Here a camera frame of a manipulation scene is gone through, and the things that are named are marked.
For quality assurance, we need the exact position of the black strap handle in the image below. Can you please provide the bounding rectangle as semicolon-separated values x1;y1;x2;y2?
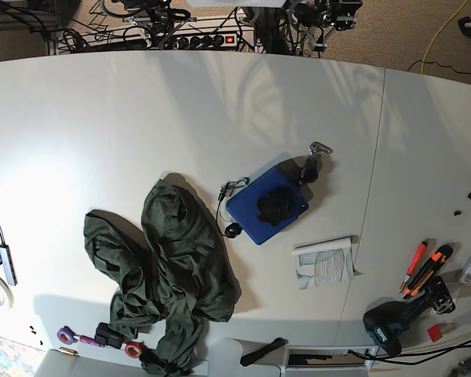
240;338;288;367

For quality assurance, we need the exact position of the dark teal cordless drill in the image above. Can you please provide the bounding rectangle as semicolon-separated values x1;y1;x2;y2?
363;276;455;357

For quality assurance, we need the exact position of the black action camera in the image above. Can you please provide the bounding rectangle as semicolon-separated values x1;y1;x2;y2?
93;322;124;350

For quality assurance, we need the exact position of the orange black utility knife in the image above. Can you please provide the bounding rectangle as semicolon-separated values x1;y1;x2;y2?
402;244;454;300

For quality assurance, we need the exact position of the grey usb hub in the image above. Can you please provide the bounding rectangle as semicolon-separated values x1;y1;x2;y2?
0;244;17;286

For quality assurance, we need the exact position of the black power strip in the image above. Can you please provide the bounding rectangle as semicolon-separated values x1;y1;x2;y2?
82;34;244;53

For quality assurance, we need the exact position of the purple tape roll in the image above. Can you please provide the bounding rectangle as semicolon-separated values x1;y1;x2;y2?
57;326;77;345

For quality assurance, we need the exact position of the red tape roll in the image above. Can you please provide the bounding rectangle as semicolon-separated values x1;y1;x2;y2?
124;342;144;359

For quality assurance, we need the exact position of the red square sticker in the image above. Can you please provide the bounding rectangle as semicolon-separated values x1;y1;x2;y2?
427;324;443;342

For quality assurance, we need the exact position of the yellow cable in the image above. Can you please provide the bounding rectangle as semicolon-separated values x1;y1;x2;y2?
420;0;470;74

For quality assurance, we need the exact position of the dark green t-shirt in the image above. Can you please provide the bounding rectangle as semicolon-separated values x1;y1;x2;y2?
83;180;239;376

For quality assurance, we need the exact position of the blue box with black knob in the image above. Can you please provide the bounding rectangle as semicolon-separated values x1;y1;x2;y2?
216;141;333;245

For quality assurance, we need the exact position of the rolled paper sheet with drawing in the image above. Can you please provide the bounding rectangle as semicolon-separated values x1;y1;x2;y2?
291;236;355;291

